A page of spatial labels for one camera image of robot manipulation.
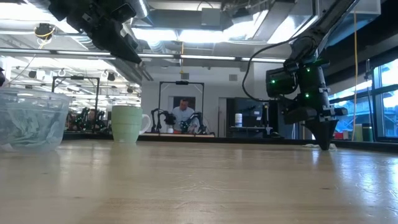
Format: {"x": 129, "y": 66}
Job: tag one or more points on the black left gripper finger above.
{"x": 112, "y": 39}
{"x": 132, "y": 40}

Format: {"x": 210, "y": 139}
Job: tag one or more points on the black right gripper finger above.
{"x": 329, "y": 133}
{"x": 315, "y": 132}

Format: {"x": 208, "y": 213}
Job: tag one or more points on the white green sachet packet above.
{"x": 28, "y": 124}
{"x": 311, "y": 145}

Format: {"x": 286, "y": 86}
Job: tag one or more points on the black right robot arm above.
{"x": 329, "y": 18}

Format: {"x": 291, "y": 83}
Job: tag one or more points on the background black robot arm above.
{"x": 194, "y": 123}
{"x": 161, "y": 119}

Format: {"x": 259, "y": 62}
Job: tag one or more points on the small red box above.
{"x": 339, "y": 135}

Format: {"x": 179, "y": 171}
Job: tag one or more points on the pale green tumbler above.
{"x": 357, "y": 133}

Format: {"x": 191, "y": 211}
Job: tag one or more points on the dark green bottle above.
{"x": 367, "y": 133}

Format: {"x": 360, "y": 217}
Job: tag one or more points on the black cabinet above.
{"x": 276, "y": 130}

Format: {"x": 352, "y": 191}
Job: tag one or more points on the black monitor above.
{"x": 248, "y": 107}

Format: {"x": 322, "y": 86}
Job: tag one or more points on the white bottle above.
{"x": 238, "y": 120}

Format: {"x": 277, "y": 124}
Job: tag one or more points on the person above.
{"x": 183, "y": 115}
{"x": 91, "y": 115}

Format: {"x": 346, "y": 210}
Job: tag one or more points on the clear plastic cup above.
{"x": 62, "y": 105}

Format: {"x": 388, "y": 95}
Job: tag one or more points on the green ceramic mug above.
{"x": 126, "y": 124}

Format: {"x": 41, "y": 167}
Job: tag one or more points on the long ceiling light bar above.
{"x": 217, "y": 57}

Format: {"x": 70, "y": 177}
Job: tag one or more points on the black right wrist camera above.
{"x": 280, "y": 82}

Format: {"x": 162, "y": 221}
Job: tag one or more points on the black gantry frame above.
{"x": 181, "y": 82}
{"x": 76, "y": 77}

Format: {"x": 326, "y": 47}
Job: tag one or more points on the black aluminium table frame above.
{"x": 202, "y": 138}

